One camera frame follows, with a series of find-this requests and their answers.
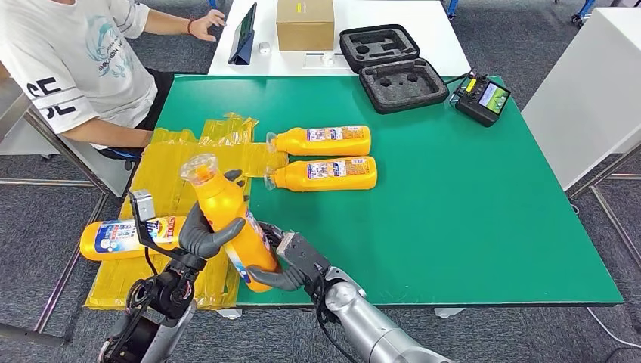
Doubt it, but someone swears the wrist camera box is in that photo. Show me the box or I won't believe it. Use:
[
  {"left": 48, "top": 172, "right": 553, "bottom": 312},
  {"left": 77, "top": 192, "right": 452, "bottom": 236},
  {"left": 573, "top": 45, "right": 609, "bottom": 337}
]
[
  {"left": 129, "top": 189, "right": 157, "bottom": 224},
  {"left": 275, "top": 231, "right": 332, "bottom": 281}
]

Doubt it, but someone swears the blue wheeled cart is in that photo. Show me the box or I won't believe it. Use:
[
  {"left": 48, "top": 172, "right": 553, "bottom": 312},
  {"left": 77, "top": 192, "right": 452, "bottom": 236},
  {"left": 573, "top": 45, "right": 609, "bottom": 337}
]
[{"left": 550, "top": 0, "right": 597, "bottom": 29}]

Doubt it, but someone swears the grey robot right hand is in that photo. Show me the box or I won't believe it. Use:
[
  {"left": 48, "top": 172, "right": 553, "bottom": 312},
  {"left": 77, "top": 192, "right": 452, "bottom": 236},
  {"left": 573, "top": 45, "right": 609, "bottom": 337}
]
[{"left": 246, "top": 222, "right": 309, "bottom": 293}]

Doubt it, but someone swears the green table mat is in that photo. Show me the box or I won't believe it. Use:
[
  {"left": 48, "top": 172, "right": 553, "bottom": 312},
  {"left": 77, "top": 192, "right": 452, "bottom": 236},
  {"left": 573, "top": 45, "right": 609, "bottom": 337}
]
[{"left": 157, "top": 75, "right": 624, "bottom": 306}]

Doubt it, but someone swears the brown cardboard box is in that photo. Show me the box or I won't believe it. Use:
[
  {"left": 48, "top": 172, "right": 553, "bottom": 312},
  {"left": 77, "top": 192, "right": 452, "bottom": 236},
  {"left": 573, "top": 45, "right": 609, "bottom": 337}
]
[{"left": 275, "top": 0, "right": 336, "bottom": 53}]

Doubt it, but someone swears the person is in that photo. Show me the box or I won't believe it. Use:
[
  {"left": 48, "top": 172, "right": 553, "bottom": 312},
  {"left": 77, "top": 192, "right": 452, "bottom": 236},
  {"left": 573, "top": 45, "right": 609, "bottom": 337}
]
[{"left": 0, "top": 0, "right": 228, "bottom": 161}]

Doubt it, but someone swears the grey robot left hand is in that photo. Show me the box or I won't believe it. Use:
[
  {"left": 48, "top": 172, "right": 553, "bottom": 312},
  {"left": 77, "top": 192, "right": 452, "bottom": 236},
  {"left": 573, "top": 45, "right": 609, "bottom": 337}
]
[{"left": 178, "top": 169, "right": 250, "bottom": 260}]

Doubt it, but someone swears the grey metal bar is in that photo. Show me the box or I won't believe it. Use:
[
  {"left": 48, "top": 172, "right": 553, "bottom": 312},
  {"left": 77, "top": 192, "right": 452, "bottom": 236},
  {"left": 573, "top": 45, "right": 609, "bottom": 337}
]
[{"left": 0, "top": 321, "right": 65, "bottom": 348}]

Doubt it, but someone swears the clear plastic piece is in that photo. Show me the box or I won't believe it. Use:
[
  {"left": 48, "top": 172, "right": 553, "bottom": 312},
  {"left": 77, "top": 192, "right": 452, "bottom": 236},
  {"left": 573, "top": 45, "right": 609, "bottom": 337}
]
[{"left": 302, "top": 51, "right": 351, "bottom": 70}]

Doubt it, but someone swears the white cabinet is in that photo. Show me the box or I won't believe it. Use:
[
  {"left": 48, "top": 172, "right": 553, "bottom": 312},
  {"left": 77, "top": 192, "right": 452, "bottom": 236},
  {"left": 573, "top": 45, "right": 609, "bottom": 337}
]
[{"left": 520, "top": 8, "right": 641, "bottom": 192}]

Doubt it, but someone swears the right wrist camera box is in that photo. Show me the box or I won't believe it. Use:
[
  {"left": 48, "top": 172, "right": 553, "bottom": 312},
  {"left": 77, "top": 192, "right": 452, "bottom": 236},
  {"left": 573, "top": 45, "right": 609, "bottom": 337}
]
[{"left": 275, "top": 231, "right": 332, "bottom": 281}]

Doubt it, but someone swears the orange detergent bottle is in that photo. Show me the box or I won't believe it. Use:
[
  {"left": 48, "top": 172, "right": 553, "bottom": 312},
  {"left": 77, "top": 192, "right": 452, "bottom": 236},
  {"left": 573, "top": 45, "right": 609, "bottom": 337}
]
[
  {"left": 79, "top": 216, "right": 187, "bottom": 262},
  {"left": 264, "top": 156, "right": 378, "bottom": 192},
  {"left": 179, "top": 153, "right": 280, "bottom": 293},
  {"left": 266, "top": 125, "right": 372, "bottom": 157}
]

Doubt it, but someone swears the black foam-lined case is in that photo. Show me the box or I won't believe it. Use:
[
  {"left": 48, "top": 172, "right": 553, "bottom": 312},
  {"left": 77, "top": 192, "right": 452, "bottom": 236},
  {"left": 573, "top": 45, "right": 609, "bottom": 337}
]
[{"left": 339, "top": 23, "right": 451, "bottom": 115}]

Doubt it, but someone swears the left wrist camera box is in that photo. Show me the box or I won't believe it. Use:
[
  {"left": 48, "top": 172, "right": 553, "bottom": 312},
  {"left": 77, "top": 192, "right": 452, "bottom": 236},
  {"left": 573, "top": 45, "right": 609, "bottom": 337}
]
[{"left": 129, "top": 189, "right": 157, "bottom": 224}]

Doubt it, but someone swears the black remote controller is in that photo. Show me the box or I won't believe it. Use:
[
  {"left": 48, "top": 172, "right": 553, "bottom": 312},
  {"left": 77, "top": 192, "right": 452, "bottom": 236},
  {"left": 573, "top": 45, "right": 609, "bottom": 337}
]
[{"left": 449, "top": 72, "right": 512, "bottom": 129}]

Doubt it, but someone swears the person's left hand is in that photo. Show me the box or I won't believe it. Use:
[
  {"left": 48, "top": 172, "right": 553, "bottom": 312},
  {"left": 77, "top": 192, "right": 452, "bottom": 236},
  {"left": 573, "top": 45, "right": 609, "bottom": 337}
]
[{"left": 191, "top": 8, "right": 228, "bottom": 42}]

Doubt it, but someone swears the yellow taped plastic sheet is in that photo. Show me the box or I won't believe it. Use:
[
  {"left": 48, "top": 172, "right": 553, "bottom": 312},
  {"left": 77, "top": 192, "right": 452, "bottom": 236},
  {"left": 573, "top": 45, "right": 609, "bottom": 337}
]
[{"left": 84, "top": 113, "right": 290, "bottom": 310}]

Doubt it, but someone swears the dark tablet with stand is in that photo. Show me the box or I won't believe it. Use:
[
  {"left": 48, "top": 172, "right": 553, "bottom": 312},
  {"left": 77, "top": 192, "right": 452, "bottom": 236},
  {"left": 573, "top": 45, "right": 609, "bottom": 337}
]
[{"left": 228, "top": 2, "right": 258, "bottom": 66}]

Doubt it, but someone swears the white cable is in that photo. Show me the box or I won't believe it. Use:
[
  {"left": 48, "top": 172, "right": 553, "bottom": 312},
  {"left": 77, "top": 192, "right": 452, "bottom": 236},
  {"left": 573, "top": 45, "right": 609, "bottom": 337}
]
[{"left": 584, "top": 306, "right": 641, "bottom": 350}]

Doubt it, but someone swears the white table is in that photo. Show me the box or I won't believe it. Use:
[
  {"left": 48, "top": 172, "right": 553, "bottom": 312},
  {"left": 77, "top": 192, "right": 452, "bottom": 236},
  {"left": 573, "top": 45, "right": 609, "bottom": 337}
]
[{"left": 207, "top": 0, "right": 472, "bottom": 79}]

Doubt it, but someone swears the metal floor frame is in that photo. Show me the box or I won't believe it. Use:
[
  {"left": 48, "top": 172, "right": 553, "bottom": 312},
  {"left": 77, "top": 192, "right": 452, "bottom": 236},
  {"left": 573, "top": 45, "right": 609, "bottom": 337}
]
[
  {"left": 568, "top": 142, "right": 641, "bottom": 274},
  {"left": 0, "top": 110, "right": 113, "bottom": 334}
]

